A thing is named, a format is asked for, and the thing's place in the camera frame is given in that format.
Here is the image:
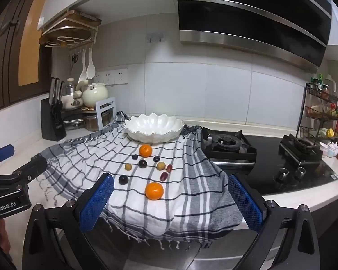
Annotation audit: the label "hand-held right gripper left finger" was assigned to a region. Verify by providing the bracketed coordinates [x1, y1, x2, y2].
[22, 172, 115, 270]

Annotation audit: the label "black glass gas stove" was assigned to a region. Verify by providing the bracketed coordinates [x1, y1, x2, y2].
[200, 126, 338, 196]

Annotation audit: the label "white wire wall rack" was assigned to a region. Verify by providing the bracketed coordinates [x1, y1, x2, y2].
[39, 9, 102, 52]

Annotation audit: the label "cream ceramic teapot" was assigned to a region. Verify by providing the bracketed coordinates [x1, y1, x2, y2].
[82, 82, 109, 108]

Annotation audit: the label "white hanging spatula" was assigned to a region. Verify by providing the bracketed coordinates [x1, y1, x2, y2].
[86, 48, 96, 80]

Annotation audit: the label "person's left hand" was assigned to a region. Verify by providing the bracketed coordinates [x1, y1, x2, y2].
[0, 219, 12, 260]

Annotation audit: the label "black wire spice rack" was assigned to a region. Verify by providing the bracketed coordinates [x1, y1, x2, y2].
[296, 82, 338, 142]

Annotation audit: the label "wooden cutting board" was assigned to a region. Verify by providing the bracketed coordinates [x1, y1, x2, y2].
[52, 10, 102, 34]
[39, 26, 94, 46]

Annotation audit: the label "grey checked cloth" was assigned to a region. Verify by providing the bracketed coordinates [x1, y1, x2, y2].
[31, 112, 244, 252]

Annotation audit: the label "white plastic jug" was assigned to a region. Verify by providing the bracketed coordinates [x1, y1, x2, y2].
[325, 74, 337, 94]

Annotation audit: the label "mandarin orange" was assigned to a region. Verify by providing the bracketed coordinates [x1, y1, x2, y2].
[139, 144, 153, 158]
[145, 182, 164, 201]

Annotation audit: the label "white scalloped bowl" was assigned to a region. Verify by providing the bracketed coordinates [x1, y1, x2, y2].
[123, 113, 184, 143]

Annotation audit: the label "black range hood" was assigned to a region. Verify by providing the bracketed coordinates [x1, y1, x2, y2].
[175, 0, 333, 74]

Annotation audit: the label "black burner grate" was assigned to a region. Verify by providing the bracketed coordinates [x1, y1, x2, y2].
[279, 133, 323, 165]
[201, 128, 257, 162]

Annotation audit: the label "black knife block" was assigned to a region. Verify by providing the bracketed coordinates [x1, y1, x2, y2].
[41, 98, 67, 141]

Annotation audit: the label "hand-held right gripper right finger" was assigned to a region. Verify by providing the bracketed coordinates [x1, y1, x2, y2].
[228, 173, 321, 270]

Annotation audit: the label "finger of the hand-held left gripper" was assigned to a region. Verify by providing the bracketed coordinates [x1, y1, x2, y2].
[0, 144, 15, 172]
[13, 155, 48, 192]

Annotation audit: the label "brown wooden door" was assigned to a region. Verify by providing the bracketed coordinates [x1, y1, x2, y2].
[0, 0, 57, 116]

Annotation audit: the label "white hanging spoons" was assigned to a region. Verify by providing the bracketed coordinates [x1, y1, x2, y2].
[77, 50, 88, 90]

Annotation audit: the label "small white lidded pot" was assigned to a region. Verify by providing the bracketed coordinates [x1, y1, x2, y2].
[61, 77, 84, 110]

